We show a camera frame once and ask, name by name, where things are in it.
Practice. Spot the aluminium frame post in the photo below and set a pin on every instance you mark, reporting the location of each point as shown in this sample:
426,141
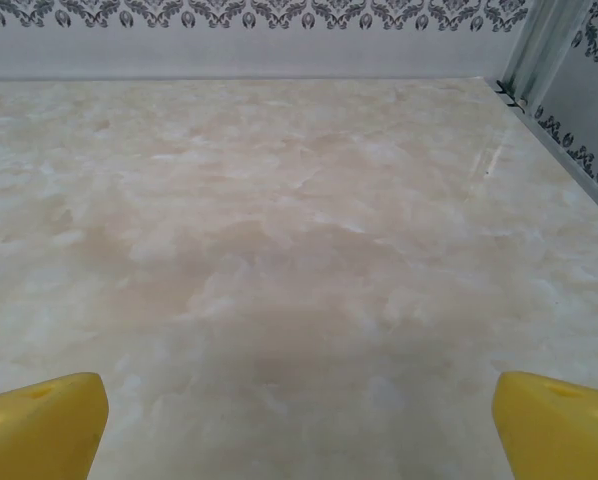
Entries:
544,45

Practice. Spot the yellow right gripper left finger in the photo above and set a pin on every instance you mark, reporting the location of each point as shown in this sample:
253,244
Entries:
39,430

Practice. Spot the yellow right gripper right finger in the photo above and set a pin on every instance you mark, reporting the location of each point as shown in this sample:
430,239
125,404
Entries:
559,435

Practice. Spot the aluminium side rail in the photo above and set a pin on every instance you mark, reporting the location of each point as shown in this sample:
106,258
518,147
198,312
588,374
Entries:
579,167

